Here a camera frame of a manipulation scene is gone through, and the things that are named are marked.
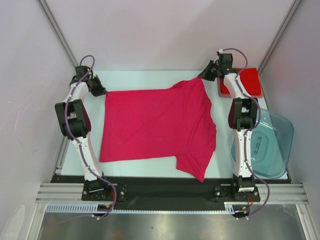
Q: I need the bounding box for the magenta pink t shirt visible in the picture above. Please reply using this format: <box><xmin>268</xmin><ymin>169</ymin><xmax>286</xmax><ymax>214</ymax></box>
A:
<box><xmin>99</xmin><ymin>77</ymin><xmax>217</xmax><ymax>182</ymax></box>

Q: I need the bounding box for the teal transparent plastic bin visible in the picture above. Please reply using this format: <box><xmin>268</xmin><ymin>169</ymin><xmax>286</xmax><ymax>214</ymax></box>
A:
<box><xmin>230</xmin><ymin>107</ymin><xmax>295</xmax><ymax>179</ymax></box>

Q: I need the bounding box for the right aluminium frame post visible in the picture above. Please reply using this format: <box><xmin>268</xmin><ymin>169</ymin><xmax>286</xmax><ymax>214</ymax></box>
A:
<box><xmin>257</xmin><ymin>0</ymin><xmax>303</xmax><ymax>75</ymax></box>

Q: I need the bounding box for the folded light pink t shirt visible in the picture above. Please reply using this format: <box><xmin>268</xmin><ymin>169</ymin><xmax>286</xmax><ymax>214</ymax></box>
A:
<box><xmin>217</xmin><ymin>77</ymin><xmax>264</xmax><ymax>98</ymax></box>

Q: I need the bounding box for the front aluminium frame rail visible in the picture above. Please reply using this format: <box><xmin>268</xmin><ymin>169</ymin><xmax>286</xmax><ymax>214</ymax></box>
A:
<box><xmin>36</xmin><ymin>183</ymin><xmax>309</xmax><ymax>205</ymax></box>

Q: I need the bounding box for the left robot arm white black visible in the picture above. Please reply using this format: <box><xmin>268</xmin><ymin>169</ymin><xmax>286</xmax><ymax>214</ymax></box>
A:
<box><xmin>54</xmin><ymin>65</ymin><xmax>117</xmax><ymax>201</ymax></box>

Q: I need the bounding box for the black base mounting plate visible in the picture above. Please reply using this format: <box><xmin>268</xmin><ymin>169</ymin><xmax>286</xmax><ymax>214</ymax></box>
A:
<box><xmin>49</xmin><ymin>174</ymin><xmax>292</xmax><ymax>211</ymax></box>

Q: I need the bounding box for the grey slotted cable duct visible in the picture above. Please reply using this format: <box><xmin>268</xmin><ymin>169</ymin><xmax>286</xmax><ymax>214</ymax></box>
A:
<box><xmin>45</xmin><ymin>203</ymin><xmax>249</xmax><ymax>215</ymax></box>

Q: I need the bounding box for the folded red t shirt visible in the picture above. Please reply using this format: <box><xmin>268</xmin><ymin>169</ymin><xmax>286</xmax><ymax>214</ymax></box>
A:
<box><xmin>217</xmin><ymin>68</ymin><xmax>264</xmax><ymax>98</ymax></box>

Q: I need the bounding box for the left aluminium frame post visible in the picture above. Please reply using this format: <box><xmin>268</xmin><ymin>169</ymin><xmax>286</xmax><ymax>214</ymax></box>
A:
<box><xmin>36</xmin><ymin>0</ymin><xmax>79</xmax><ymax>68</ymax></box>

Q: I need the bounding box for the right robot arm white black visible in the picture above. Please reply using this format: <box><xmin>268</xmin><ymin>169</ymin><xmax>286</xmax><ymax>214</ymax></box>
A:
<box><xmin>198</xmin><ymin>48</ymin><xmax>261</xmax><ymax>201</ymax></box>

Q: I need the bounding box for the aluminium frame post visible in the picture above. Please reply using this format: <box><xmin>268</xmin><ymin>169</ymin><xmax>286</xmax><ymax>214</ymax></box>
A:
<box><xmin>36</xmin><ymin>0</ymin><xmax>79</xmax><ymax>68</ymax></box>
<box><xmin>257</xmin><ymin>0</ymin><xmax>303</xmax><ymax>75</ymax></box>

